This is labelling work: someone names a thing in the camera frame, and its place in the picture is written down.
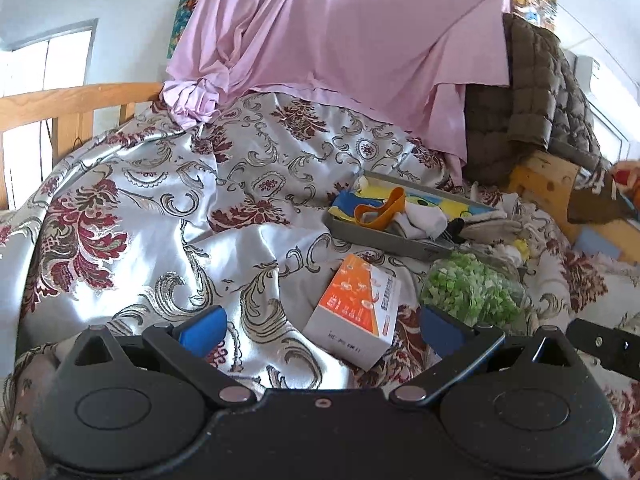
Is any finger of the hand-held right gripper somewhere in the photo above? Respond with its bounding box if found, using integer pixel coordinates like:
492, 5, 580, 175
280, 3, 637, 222
566, 317, 640, 377

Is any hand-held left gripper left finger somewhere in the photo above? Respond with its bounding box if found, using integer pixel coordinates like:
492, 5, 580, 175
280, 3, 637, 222
55, 305, 258, 407

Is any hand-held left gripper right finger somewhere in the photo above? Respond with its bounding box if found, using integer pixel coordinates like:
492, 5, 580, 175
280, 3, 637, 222
389, 305, 583, 407

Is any grey tray with cartoon print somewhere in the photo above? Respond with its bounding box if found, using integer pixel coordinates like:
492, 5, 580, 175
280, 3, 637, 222
322, 170, 501, 261

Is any beige printed drawstring bag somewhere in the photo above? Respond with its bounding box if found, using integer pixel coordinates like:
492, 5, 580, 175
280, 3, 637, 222
460, 210, 526, 246

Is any striped yellow-edged cloth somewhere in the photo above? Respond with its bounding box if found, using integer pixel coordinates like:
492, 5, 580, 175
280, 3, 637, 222
492, 237, 533, 268

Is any clear bag of green pieces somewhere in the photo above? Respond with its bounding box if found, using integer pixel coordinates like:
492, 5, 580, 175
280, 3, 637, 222
419, 250, 528, 333

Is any floral satin bedspread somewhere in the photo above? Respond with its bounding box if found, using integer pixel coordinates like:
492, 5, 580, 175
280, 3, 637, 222
0, 91, 640, 480

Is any orange and white box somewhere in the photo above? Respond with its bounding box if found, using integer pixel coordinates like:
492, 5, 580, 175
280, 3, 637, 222
302, 253, 403, 373

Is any small black object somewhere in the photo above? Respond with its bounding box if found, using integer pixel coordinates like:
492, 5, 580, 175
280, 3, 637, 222
442, 217, 468, 243

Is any light blue board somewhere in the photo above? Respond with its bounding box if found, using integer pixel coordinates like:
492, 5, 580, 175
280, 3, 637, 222
571, 224, 633, 263

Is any white sock bundle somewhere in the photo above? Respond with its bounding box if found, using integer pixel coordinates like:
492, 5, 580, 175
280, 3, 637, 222
387, 205, 449, 241

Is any brown printed cloth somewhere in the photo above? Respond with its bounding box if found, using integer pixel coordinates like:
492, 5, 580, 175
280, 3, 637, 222
567, 166, 640, 226

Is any colourful patchwork cloth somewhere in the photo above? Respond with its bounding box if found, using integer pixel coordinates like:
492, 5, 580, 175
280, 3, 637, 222
611, 159, 640, 196

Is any wooden bed headboard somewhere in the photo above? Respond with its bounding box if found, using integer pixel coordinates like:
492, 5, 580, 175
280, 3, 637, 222
507, 149, 640, 266

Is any brown floral fabric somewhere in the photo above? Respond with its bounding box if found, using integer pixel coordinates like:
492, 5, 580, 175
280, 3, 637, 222
0, 347, 58, 480

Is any wooden bed railing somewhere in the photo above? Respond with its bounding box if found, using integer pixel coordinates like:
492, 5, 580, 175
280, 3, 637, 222
0, 82, 166, 211

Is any brown quilted jacket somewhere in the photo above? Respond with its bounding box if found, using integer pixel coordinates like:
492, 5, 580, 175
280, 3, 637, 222
462, 12, 613, 188

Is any pink bed sheet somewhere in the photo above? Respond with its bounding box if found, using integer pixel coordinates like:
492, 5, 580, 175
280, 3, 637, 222
165, 0, 513, 181

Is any window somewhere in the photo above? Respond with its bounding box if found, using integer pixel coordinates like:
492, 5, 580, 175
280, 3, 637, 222
0, 19, 100, 211

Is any teal wall poster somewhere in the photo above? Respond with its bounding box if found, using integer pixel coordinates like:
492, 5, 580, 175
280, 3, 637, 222
165, 0, 208, 61

